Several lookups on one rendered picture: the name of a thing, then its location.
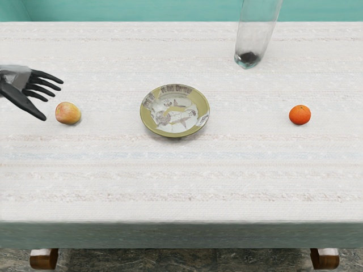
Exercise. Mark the yellow-red apple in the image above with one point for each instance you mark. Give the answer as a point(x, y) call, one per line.
point(67, 112)

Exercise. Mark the tall clear glass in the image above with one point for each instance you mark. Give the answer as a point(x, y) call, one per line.
point(252, 37)

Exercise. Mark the olive rimmed patterned plate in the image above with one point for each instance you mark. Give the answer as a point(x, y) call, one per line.
point(174, 111)

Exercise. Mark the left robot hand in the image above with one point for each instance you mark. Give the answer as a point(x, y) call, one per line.
point(17, 95)

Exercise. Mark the orange mandarin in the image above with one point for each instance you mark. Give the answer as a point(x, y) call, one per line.
point(300, 114)

